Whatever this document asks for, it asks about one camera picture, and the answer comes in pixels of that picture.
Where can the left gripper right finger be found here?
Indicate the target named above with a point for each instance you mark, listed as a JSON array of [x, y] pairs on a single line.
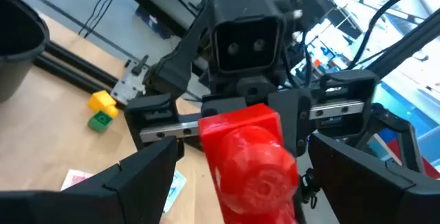
[[361, 189]]

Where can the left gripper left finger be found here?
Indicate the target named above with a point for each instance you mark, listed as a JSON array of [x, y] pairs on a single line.
[[130, 189]]

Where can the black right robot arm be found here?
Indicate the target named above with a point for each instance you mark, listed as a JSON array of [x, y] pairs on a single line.
[[309, 7]]

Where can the silver metal bracket plate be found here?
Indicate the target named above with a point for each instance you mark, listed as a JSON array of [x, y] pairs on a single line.
[[129, 86]]

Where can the pink playing card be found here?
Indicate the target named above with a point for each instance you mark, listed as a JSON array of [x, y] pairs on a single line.
[[74, 179]]

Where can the blue white card box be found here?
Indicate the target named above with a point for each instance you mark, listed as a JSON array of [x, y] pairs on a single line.
[[175, 189]]

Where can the small green toy brick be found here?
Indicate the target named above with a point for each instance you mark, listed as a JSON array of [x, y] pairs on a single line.
[[99, 122]]

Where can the black aluminium table frame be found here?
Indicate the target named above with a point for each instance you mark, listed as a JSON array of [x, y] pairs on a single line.
[[68, 69]]

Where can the black round bucket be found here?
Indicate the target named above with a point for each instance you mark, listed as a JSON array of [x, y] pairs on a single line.
[[17, 45]]

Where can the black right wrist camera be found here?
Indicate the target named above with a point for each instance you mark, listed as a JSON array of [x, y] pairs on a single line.
[[245, 45]]

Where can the red toy brick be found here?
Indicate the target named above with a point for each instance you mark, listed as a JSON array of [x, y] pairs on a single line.
[[247, 162]]

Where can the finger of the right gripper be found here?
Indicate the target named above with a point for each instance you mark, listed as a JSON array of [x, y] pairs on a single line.
[[220, 106], [295, 121]]

